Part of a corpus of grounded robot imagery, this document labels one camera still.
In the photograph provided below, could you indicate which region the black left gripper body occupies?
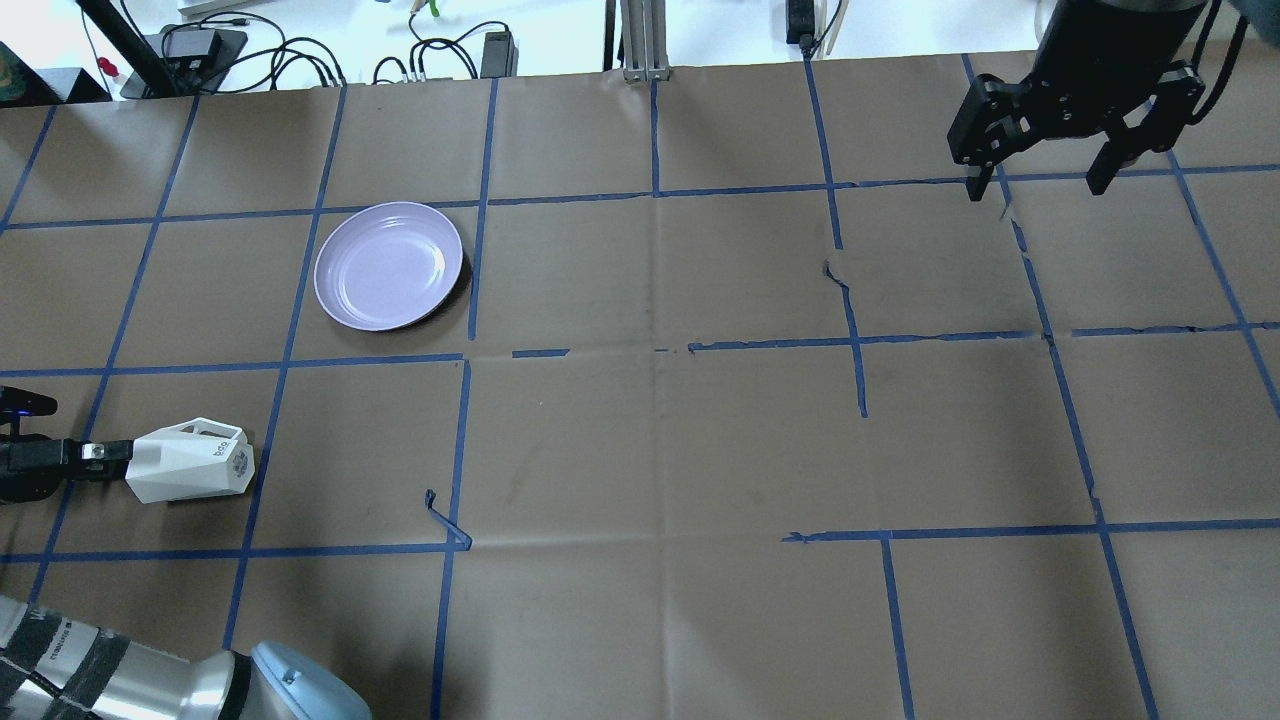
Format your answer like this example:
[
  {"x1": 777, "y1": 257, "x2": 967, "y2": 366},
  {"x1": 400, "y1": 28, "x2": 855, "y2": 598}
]
[{"x1": 1, "y1": 386, "x2": 67, "y2": 505}]

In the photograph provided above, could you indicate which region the lilac plate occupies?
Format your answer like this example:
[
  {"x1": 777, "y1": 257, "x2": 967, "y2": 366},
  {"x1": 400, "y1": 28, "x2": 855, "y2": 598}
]
[{"x1": 312, "y1": 201, "x2": 466, "y2": 332}]

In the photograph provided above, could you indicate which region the black monitor stand base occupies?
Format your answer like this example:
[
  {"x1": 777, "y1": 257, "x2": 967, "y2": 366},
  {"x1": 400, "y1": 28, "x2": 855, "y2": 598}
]
[{"x1": 120, "y1": 26, "x2": 248, "y2": 100}]

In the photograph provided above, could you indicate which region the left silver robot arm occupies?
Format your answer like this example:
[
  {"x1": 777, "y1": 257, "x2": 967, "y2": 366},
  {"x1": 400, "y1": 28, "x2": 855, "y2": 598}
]
[{"x1": 1, "y1": 386, "x2": 372, "y2": 719}]

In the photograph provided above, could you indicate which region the black power adapter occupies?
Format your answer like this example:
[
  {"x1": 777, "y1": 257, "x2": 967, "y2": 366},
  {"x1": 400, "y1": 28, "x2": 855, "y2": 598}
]
[{"x1": 477, "y1": 29, "x2": 518, "y2": 79}]

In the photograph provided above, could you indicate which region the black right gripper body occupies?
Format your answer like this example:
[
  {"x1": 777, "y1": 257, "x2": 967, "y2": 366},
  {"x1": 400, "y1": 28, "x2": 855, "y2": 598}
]
[{"x1": 947, "y1": 61, "x2": 1206, "y2": 170}]

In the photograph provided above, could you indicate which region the brown paper table cover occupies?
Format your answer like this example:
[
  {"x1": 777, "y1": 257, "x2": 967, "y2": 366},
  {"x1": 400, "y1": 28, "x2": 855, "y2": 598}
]
[{"x1": 3, "y1": 45, "x2": 1279, "y2": 719}]

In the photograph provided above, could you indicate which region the white faceted cup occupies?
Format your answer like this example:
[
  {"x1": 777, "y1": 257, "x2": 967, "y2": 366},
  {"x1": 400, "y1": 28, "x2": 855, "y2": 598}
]
[{"x1": 125, "y1": 416, "x2": 256, "y2": 503}]

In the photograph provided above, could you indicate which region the aluminium frame post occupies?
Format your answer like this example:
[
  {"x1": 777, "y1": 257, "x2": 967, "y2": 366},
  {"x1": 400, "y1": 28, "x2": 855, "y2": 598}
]
[{"x1": 618, "y1": 0, "x2": 671, "y2": 85}]

